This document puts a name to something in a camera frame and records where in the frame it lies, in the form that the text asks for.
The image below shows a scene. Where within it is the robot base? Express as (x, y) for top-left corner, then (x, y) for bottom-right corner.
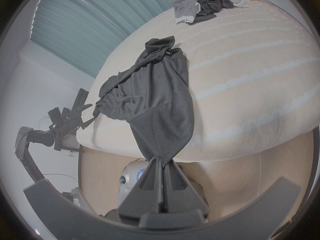
(62, 160), (152, 218)

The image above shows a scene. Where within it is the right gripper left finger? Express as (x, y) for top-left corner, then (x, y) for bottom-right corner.
(117, 156), (164, 221)

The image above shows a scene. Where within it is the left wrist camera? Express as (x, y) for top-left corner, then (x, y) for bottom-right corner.
(48, 107), (63, 124)

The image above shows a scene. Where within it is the bed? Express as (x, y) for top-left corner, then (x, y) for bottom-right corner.
(75, 0), (320, 163)

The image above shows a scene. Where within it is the black T-shirt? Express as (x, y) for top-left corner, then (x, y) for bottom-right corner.
(92, 36), (195, 168)

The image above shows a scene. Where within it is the blue-green curtain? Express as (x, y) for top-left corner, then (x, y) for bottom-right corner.
(47, 0), (175, 37)
(30, 0), (128, 78)

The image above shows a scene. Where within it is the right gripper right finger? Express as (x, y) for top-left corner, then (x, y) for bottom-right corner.
(164, 160), (209, 222)

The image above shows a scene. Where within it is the pile of clothes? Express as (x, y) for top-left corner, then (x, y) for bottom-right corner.
(171, 0), (250, 26)

